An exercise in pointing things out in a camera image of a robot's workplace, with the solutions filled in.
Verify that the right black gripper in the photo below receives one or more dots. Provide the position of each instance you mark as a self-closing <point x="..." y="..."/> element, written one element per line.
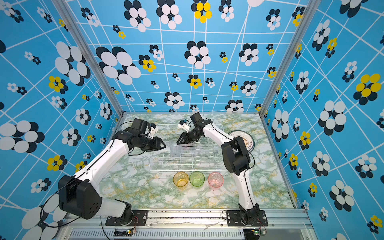
<point x="185" y="137"/>

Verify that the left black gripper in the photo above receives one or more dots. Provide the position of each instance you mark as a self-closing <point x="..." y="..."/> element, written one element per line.
<point x="156" y="144"/>

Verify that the clear drinking glass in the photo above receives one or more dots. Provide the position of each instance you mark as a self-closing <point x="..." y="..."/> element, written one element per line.
<point x="175" y="150"/>

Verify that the yellow drinking glass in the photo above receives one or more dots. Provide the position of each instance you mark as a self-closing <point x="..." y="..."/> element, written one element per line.
<point x="180" y="179"/>

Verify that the green drinking glass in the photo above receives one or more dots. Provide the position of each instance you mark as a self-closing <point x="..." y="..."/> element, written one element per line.
<point x="197" y="178"/>

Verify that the pink drinking glass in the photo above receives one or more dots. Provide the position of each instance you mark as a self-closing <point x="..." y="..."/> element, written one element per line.
<point x="215" y="180"/>

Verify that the white plate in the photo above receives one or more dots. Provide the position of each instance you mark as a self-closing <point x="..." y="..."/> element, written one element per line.
<point x="247" y="138"/>

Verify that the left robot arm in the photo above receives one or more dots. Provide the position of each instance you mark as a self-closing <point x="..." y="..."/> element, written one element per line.
<point x="78" y="195"/>

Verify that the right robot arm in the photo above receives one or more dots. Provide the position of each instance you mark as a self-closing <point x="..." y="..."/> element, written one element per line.
<point x="236" y="160"/>

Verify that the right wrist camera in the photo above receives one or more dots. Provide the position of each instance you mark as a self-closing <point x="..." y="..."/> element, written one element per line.
<point x="184" y="125"/>

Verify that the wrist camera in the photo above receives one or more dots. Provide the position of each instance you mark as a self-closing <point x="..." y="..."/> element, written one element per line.
<point x="153" y="130"/>
<point x="184" y="125"/>

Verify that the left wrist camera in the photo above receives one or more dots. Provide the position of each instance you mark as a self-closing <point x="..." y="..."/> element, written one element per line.
<point x="153" y="130"/>

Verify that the white wire dish rack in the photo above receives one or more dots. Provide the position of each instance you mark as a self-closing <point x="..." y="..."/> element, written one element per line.
<point x="203" y="156"/>

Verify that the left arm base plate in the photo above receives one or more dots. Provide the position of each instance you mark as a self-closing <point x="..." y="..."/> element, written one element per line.
<point x="134" y="218"/>

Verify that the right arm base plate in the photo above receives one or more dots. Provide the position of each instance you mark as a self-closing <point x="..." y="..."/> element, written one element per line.
<point x="237" y="218"/>

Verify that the aluminium front rail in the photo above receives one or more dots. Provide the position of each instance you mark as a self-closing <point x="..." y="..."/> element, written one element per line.
<point x="189" y="224"/>

